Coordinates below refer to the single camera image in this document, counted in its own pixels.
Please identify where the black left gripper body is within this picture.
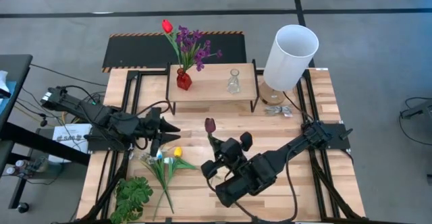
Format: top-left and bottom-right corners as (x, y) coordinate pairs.
(134, 107), (163, 157)

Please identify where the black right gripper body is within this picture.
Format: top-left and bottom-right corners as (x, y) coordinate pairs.
(201, 132), (254, 180)

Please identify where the blue artificial flower green stem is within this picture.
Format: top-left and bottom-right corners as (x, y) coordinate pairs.
(155, 148), (169, 184)

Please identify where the yellow artificial tulip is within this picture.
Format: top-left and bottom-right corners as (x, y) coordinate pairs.
(152, 146), (198, 221)

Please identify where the white artificial tulip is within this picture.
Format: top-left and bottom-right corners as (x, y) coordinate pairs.
(163, 157), (176, 184)

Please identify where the dark maroon artificial tulip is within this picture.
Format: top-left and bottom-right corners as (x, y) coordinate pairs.
(204, 117), (223, 154)

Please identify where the red glass vase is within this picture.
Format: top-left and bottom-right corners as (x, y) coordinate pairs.
(175, 67), (193, 91)

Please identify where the clear glass vase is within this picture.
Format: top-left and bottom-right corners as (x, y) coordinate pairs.
(226, 68), (241, 94)

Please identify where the purple artificial flower bunch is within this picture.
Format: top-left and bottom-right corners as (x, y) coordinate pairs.
(173, 24), (223, 73)

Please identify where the red artificial tulip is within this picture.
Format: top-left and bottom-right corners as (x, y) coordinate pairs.
(161, 18), (185, 73)

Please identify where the green monstera leaf plant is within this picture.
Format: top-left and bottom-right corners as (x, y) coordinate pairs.
(109, 175), (155, 224)

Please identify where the black hazard-striped floor mat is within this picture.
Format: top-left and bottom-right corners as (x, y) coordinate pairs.
(101, 30), (247, 74)

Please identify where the white cardboard box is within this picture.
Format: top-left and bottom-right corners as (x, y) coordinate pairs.
(48, 123), (92, 164)

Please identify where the white shade table lamp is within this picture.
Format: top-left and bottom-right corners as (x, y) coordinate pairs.
(258, 24), (320, 106)

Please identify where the black rolling desk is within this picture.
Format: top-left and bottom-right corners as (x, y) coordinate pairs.
(0, 53), (91, 215)

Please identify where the white crumpled cloth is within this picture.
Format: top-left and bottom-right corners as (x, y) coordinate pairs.
(0, 70), (11, 99)

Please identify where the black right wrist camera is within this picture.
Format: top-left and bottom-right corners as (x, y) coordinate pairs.
(221, 138), (243, 161)

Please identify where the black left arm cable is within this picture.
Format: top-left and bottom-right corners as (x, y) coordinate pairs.
(134, 99), (170, 117)

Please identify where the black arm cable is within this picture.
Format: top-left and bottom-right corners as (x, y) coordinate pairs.
(232, 146), (300, 223)
(134, 99), (170, 117)

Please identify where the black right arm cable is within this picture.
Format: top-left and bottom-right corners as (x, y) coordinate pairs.
(232, 146), (300, 223)

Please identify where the black aluminium cross rail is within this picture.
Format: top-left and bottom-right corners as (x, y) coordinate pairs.
(126, 68), (317, 77)

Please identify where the black lamp cord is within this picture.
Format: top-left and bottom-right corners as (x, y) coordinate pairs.
(281, 90), (315, 123)

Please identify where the wooden shelf black frame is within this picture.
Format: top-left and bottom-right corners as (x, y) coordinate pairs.
(165, 59), (261, 116)

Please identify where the thin black floor cable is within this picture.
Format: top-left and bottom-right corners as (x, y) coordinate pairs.
(29, 63), (108, 87)

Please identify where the black equipment with cable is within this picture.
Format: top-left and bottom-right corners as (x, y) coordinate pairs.
(398, 96), (432, 147)

